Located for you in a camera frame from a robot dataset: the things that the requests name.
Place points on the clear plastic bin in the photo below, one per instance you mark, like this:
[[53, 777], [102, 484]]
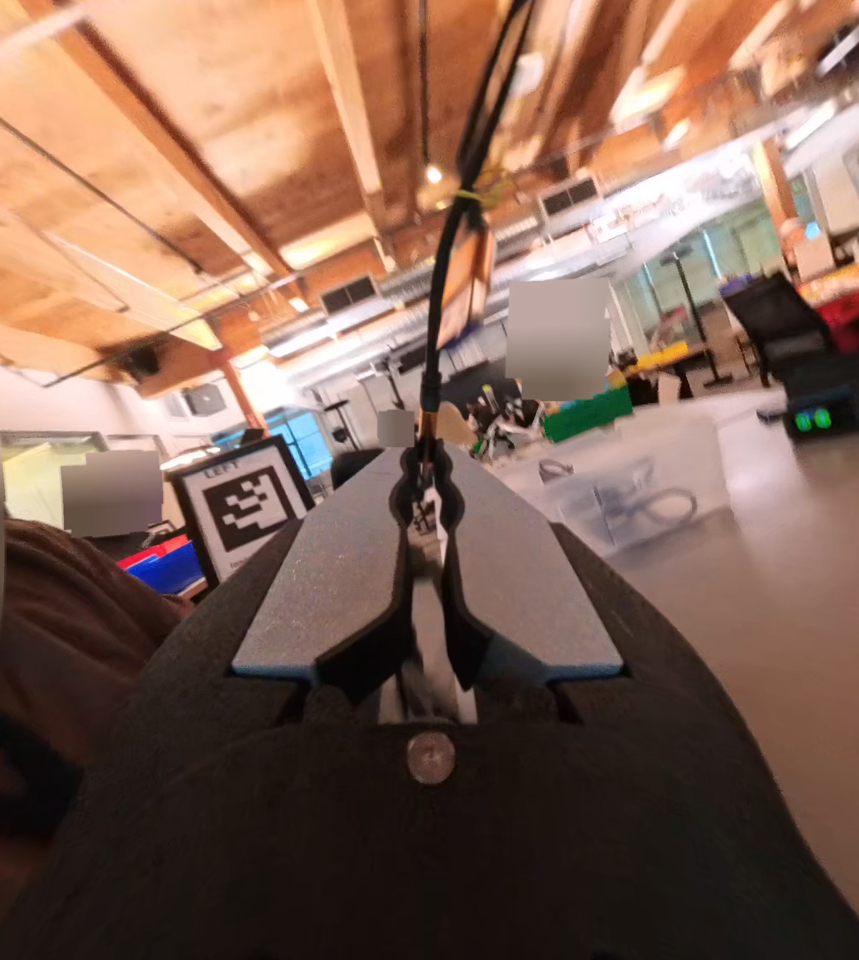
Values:
[[669, 465]]

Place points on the blue bin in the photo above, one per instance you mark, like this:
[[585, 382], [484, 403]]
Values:
[[167, 570]]

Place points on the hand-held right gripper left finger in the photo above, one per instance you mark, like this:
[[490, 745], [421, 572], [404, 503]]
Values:
[[324, 600]]

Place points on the green bin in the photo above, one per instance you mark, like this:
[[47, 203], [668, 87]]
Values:
[[587, 420]]

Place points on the person's left forearm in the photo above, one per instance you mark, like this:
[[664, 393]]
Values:
[[84, 622]]

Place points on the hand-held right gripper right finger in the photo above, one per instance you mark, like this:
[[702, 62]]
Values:
[[527, 600]]

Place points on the red bin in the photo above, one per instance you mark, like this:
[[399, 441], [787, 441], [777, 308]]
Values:
[[148, 553]]

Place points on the black chair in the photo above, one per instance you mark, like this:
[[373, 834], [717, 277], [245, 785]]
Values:
[[782, 322]]

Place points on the black device green display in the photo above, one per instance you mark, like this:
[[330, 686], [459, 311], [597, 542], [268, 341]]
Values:
[[842, 390]]

